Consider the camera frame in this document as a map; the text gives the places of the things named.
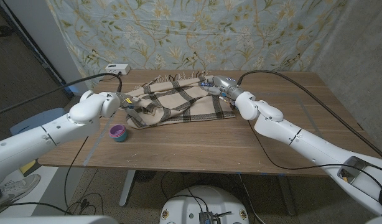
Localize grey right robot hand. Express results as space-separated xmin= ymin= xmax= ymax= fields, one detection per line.
xmin=200 ymin=75 xmax=245 ymax=101

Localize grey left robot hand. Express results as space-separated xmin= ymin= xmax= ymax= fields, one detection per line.
xmin=116 ymin=91 xmax=141 ymax=110

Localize beige plaid fringed scarf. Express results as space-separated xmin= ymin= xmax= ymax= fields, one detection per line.
xmin=124 ymin=70 xmax=237 ymax=130

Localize purple teal stacked cups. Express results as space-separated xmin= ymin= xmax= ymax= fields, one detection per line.
xmin=108 ymin=124 xmax=129 ymax=143

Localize white power strip box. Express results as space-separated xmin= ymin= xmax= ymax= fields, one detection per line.
xmin=105 ymin=63 xmax=131 ymax=76

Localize floral printed backdrop cloth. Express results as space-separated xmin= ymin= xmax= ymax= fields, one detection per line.
xmin=46 ymin=0 xmax=349 ymax=91

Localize blue cushioned stool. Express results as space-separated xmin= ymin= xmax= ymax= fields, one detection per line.
xmin=9 ymin=107 xmax=71 ymax=136

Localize white table leg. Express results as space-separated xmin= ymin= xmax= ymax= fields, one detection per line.
xmin=119 ymin=169 xmax=137 ymax=208

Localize yellow black foot pedal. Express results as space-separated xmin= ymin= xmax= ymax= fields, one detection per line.
xmin=19 ymin=159 xmax=39 ymax=177

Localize white round robot torso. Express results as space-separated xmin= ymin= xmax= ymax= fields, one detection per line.
xmin=159 ymin=185 xmax=250 ymax=224

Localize grey table leg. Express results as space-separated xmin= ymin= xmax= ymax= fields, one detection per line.
xmin=276 ymin=175 xmax=297 ymax=217

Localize small grey torso module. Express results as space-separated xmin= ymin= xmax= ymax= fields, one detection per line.
xmin=199 ymin=211 xmax=221 ymax=224

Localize white robot chest panel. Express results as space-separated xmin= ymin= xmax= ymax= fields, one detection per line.
xmin=0 ymin=215 xmax=119 ymax=224

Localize grey sneaker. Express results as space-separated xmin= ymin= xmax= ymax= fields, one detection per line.
xmin=0 ymin=173 xmax=42 ymax=208

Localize black power strip cord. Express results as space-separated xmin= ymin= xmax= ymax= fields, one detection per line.
xmin=99 ymin=74 xmax=122 ymax=83

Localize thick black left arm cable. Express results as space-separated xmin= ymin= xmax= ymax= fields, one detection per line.
xmin=0 ymin=72 xmax=123 ymax=118

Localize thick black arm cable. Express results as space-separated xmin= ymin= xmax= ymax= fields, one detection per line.
xmin=236 ymin=70 xmax=382 ymax=162
xmin=0 ymin=72 xmax=123 ymax=118

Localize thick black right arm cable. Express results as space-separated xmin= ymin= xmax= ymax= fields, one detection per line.
xmin=236 ymin=70 xmax=382 ymax=162

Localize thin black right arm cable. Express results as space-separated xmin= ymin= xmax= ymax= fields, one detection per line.
xmin=247 ymin=119 xmax=382 ymax=215

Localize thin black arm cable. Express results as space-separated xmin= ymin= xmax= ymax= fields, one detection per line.
xmin=0 ymin=136 xmax=90 ymax=216
xmin=247 ymin=119 xmax=382 ymax=215

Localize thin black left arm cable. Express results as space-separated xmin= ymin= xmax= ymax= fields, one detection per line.
xmin=0 ymin=136 xmax=90 ymax=216

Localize black cable under table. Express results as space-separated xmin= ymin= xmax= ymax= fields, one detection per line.
xmin=238 ymin=173 xmax=268 ymax=224

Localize black floor cable bundle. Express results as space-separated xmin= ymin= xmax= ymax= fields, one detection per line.
xmin=66 ymin=192 xmax=105 ymax=216

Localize black torso cable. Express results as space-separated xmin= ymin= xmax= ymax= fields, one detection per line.
xmin=161 ymin=170 xmax=210 ymax=214

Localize black door handle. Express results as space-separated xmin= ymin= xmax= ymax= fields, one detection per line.
xmin=0 ymin=25 xmax=15 ymax=38

